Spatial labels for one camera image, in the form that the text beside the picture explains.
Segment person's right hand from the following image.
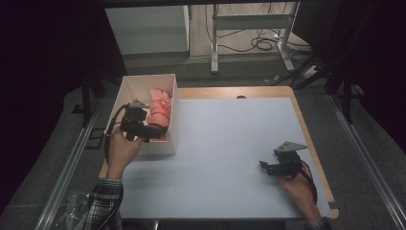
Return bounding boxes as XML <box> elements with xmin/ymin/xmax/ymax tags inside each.
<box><xmin>277</xmin><ymin>170</ymin><xmax>322</xmax><ymax>222</ymax></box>

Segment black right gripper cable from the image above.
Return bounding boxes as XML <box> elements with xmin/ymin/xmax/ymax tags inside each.
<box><xmin>301</xmin><ymin>160</ymin><xmax>319</xmax><ymax>206</ymax></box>

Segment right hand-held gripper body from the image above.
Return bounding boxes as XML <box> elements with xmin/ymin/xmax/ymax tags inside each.
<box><xmin>273</xmin><ymin>141</ymin><xmax>309</xmax><ymax>177</ymax></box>

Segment black metal stand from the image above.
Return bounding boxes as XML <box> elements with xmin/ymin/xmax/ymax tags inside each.
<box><xmin>71</xmin><ymin>74</ymin><xmax>107</xmax><ymax>129</ymax></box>
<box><xmin>325</xmin><ymin>72</ymin><xmax>356</xmax><ymax>126</ymax></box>

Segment white cabinet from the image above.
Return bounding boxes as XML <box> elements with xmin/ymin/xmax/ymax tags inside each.
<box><xmin>104</xmin><ymin>5</ymin><xmax>192</xmax><ymax>58</ymax></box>

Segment white box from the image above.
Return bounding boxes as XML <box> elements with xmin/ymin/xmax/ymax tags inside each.
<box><xmin>106</xmin><ymin>74</ymin><xmax>179</xmax><ymax>157</ymax></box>

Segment clear plastic bag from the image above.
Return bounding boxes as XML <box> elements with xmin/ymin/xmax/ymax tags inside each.
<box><xmin>52</xmin><ymin>190</ymin><xmax>93</xmax><ymax>230</ymax></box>

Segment pink cloth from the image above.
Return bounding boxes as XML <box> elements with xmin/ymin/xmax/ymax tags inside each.
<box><xmin>146</xmin><ymin>88</ymin><xmax>173</xmax><ymax>142</ymax></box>

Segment white table mat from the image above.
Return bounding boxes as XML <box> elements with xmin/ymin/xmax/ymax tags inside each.
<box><xmin>119</xmin><ymin>97</ymin><xmax>333</xmax><ymax>220</ymax></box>

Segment metal floor rail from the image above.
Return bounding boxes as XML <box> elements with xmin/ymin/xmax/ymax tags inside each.
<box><xmin>34</xmin><ymin>99</ymin><xmax>103</xmax><ymax>230</ymax></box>
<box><xmin>327</xmin><ymin>94</ymin><xmax>406</xmax><ymax>230</ymax></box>

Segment white power strip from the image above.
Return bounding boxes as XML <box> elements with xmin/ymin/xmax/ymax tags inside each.
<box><xmin>302</xmin><ymin>64</ymin><xmax>319</xmax><ymax>80</ymax></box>

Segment person's left hand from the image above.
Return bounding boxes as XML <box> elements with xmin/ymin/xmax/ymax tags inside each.
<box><xmin>105</xmin><ymin>126</ymin><xmax>146</xmax><ymax>180</ymax></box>

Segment white metal desk frame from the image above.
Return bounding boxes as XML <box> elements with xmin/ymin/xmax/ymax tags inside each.
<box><xmin>210</xmin><ymin>2</ymin><xmax>302</xmax><ymax>75</ymax></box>

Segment black floor cables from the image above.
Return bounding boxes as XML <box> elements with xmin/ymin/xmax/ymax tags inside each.
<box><xmin>219</xmin><ymin>28</ymin><xmax>311</xmax><ymax>55</ymax></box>

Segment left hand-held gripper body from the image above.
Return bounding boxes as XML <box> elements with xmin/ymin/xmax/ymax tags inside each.
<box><xmin>119</xmin><ymin>99</ymin><xmax>151</xmax><ymax>144</ymax></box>

